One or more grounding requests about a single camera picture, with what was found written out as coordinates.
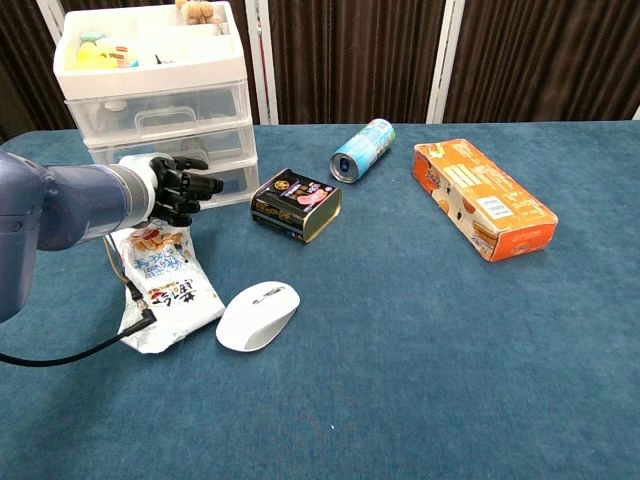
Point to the brown plush toy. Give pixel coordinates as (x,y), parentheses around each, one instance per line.
(197,12)

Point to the white peanut snack bag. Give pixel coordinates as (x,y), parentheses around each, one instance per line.
(170,290)

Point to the white computer mouse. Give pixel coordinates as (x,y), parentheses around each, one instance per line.
(257,315)

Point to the blue felt table cloth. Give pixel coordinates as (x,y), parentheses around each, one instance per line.
(400,360)

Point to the white plastic drawer organizer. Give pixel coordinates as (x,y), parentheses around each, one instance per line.
(150,77)

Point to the green round container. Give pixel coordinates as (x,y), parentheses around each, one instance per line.
(92,37)

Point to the left blue grey robot arm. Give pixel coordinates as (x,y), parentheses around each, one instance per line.
(75,200)

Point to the orange biscuit box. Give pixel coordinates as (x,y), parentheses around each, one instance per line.
(480,195)

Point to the light blue drink can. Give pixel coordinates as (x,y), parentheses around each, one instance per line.
(362,150)

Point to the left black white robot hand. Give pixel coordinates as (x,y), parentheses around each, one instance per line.
(175,190)

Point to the small dark printed trinket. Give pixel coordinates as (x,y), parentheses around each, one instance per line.
(158,59)

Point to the black luncheon meat tin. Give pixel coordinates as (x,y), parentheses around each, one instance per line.
(295,205)

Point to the white sachet with label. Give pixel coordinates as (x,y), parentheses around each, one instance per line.
(122,50)

